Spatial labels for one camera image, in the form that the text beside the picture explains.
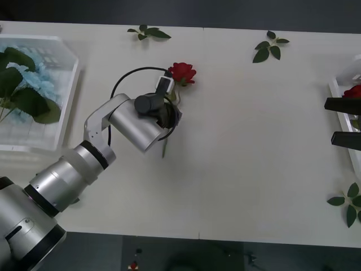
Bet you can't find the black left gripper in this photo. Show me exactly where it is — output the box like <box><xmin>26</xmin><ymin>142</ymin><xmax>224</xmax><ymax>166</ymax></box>
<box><xmin>156</xmin><ymin>102</ymin><xmax>184</xmax><ymax>131</ymax></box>

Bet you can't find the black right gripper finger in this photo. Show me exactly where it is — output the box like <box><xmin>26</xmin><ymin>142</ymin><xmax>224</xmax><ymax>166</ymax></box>
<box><xmin>330</xmin><ymin>131</ymin><xmax>361</xmax><ymax>151</ymax></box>
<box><xmin>324</xmin><ymin>97</ymin><xmax>361</xmax><ymax>116</ymax></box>

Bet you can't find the red rose with green stem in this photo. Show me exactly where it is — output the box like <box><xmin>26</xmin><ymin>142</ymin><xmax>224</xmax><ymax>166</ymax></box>
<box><xmin>342</xmin><ymin>84</ymin><xmax>361</xmax><ymax>99</ymax></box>
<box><xmin>161</xmin><ymin>62</ymin><xmax>197</xmax><ymax>159</ymax></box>

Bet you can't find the pale blue flower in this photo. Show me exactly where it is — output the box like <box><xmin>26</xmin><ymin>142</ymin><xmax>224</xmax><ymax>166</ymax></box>
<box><xmin>0</xmin><ymin>67</ymin><xmax>61</xmax><ymax>125</ymax></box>
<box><xmin>0</xmin><ymin>46</ymin><xmax>64</xmax><ymax>94</ymax></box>

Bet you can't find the shallow white box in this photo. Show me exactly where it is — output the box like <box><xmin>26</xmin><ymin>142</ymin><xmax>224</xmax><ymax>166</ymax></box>
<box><xmin>0</xmin><ymin>34</ymin><xmax>81</xmax><ymax>163</ymax></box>
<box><xmin>327</xmin><ymin>55</ymin><xmax>361</xmax><ymax>182</ymax></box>

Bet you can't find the loose green leaf twig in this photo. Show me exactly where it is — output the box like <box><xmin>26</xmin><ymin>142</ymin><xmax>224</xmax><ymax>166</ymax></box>
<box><xmin>252</xmin><ymin>30</ymin><xmax>290</xmax><ymax>64</ymax></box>
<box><xmin>326</xmin><ymin>182</ymin><xmax>361</xmax><ymax>229</ymax></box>
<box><xmin>126</xmin><ymin>24</ymin><xmax>172</xmax><ymax>41</ymax></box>

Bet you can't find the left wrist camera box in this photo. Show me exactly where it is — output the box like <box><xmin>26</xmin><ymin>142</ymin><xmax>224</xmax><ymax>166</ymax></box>
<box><xmin>155</xmin><ymin>75</ymin><xmax>174</xmax><ymax>94</ymax></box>

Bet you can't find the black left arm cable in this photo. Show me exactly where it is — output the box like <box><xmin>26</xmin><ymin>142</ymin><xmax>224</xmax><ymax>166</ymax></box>
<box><xmin>107</xmin><ymin>66</ymin><xmax>182</xmax><ymax>148</ymax></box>

